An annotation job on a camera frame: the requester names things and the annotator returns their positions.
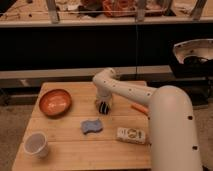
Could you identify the orange ceramic bowl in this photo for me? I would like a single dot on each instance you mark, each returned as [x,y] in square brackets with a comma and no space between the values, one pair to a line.
[55,102]

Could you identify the white plastic bottle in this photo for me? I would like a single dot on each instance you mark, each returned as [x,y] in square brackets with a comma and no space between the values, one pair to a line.
[131,135]

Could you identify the orange basket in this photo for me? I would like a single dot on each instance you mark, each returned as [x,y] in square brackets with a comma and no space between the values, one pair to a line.
[119,8]

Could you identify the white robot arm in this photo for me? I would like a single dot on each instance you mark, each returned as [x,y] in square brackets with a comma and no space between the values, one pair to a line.
[173,137]

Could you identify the black striped eraser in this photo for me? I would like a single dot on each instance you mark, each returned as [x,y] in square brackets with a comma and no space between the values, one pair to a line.
[104,108]

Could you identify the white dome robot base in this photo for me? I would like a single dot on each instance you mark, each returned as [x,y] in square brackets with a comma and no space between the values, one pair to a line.
[196,47]

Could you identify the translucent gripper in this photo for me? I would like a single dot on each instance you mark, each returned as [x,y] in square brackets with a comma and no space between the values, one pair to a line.
[106,99]

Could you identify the blue sponge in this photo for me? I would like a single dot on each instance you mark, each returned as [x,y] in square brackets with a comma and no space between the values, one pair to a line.
[89,126]

